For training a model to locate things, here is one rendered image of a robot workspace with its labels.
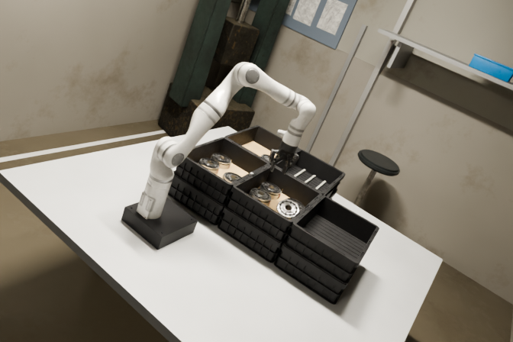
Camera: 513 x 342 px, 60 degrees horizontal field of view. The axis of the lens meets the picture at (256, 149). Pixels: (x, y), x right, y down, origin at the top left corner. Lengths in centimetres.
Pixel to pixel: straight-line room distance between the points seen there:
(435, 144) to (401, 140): 29
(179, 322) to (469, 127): 317
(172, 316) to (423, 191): 314
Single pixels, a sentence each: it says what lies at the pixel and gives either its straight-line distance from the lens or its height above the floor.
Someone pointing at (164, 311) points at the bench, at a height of 70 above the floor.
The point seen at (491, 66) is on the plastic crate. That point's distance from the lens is 366.
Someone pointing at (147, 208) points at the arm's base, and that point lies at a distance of 178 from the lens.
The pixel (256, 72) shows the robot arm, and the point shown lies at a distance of 170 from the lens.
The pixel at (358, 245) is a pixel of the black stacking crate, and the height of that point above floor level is 83.
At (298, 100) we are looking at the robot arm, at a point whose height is 134.
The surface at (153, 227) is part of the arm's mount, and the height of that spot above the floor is 76.
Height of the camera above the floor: 180
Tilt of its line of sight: 22 degrees down
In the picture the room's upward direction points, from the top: 22 degrees clockwise
